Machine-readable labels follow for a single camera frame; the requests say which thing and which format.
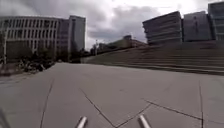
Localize pole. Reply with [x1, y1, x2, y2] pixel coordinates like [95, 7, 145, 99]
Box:
[94, 39, 99, 56]

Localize dark building with slanted side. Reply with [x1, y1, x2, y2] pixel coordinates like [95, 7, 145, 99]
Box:
[141, 10, 184, 47]

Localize grey tower building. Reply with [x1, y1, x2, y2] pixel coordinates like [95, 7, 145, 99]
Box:
[67, 14, 87, 60]

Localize narrow dark glass building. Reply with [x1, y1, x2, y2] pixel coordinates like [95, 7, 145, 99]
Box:
[181, 10, 214, 43]

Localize row of parked bicycles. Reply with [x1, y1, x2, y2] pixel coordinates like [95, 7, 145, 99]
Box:
[16, 56, 48, 73]

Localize wide stone stairs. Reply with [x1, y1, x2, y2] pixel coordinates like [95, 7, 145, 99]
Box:
[81, 39, 224, 77]

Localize wide dark layered building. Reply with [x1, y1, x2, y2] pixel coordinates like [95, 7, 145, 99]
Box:
[207, 1, 224, 42]

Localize grey paved plaza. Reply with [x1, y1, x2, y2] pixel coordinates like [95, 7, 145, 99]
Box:
[0, 62, 224, 128]

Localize pale building with grid windows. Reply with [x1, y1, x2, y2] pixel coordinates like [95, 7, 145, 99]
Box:
[0, 15, 70, 63]

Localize row of trees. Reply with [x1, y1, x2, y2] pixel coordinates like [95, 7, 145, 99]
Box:
[4, 40, 84, 65]

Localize low brown building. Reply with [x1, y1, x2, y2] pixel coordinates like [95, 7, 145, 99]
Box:
[90, 34, 148, 56]

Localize robot's own part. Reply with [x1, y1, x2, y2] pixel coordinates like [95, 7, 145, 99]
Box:
[76, 116, 88, 128]
[138, 114, 152, 128]

